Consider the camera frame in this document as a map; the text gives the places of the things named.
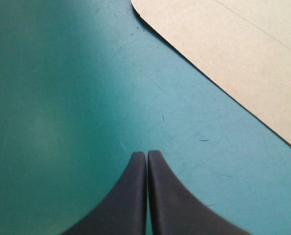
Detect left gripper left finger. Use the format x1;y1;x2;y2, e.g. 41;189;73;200
60;151;147;235

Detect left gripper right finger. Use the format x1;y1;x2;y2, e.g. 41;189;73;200
147;149;253;235

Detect brown cardboard box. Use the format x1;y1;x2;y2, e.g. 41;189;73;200
130;0;291;155

